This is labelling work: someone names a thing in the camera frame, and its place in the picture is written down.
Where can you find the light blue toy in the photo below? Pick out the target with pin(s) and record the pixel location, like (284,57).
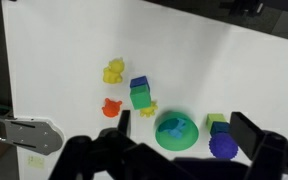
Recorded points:
(179,130)

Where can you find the green plastic bowl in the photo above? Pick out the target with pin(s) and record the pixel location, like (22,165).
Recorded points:
(175,144)

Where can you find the yellow octopus toy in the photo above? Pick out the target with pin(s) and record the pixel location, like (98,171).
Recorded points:
(148,110)

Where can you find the orange toy block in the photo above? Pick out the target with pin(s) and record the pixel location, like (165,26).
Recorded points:
(111,107)

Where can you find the yellow toy block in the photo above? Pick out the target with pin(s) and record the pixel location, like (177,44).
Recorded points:
(112,72)

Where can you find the yellow sticky note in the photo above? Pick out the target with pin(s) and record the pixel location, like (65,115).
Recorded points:
(35,161)

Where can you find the dark teal block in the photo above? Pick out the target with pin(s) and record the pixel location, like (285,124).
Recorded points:
(220,128)

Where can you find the dark teal toy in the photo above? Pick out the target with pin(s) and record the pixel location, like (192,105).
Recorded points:
(167,125)

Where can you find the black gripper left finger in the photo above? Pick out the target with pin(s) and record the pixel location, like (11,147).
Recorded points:
(84,156)

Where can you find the lime green block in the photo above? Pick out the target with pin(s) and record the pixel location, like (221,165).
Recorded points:
(215,118)

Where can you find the grey metal bracket plate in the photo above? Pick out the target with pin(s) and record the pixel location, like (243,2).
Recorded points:
(34,136)

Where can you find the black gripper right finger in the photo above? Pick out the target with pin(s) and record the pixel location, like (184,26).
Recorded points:
(270,156)

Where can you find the blue spiky circular toy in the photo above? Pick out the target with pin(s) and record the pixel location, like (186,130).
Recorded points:
(222,146)

